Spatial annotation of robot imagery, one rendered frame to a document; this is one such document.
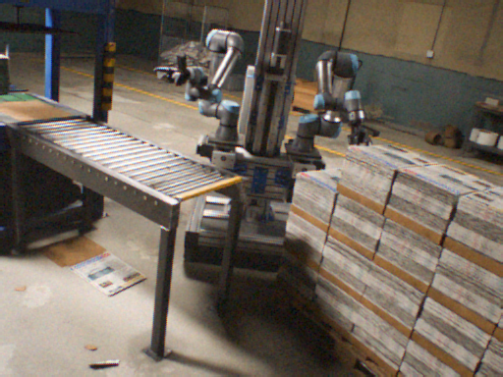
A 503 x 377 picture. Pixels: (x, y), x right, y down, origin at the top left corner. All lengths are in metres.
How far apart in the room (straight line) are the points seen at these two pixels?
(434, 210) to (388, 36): 7.30
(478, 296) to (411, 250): 0.32
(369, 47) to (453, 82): 1.70
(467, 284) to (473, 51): 7.03
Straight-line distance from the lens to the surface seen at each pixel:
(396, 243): 2.06
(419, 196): 1.95
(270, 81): 2.85
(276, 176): 2.86
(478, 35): 8.71
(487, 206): 1.83
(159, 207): 1.91
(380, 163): 2.04
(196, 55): 9.82
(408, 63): 8.92
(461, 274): 1.93
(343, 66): 2.71
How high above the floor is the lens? 1.56
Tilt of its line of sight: 20 degrees down
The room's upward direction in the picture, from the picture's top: 9 degrees clockwise
